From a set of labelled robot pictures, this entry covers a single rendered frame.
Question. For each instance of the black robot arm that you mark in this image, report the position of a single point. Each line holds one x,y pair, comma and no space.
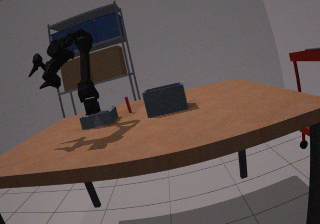
57,50

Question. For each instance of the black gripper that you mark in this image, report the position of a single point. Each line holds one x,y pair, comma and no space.
38,62

